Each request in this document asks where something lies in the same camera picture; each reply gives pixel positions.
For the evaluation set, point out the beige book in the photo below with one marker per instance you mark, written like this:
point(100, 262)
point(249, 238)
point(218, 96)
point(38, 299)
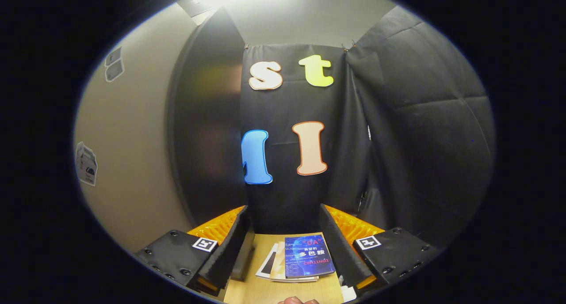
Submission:
point(278, 264)

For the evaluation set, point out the black backdrop cloth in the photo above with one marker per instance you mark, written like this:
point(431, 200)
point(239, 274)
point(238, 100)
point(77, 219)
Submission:
point(420, 140)

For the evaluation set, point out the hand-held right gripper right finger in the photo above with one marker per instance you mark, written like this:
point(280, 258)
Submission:
point(340, 251)

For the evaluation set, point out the blue book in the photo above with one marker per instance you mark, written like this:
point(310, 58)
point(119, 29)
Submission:
point(309, 257)

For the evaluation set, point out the white and black booklet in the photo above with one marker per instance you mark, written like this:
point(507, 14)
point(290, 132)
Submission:
point(265, 266)

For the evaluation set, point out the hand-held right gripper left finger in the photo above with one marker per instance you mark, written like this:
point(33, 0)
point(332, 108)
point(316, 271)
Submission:
point(230, 251)

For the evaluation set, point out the grey double-door shoe cabinet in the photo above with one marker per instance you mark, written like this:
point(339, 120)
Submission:
point(208, 118)

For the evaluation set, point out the grey cabinet door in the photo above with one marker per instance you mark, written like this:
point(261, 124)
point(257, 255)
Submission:
point(132, 162)

